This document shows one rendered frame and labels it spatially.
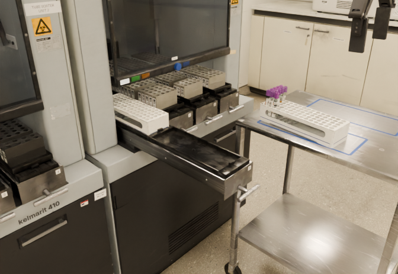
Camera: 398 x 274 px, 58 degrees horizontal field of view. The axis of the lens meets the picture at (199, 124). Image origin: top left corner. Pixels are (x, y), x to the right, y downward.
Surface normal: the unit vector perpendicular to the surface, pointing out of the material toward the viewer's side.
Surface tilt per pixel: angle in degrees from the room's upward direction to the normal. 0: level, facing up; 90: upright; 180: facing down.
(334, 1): 90
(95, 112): 90
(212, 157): 0
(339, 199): 0
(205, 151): 0
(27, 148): 90
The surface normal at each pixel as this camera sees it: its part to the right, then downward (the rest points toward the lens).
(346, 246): 0.00, -0.90
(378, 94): -0.70, 0.31
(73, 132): 0.73, 0.29
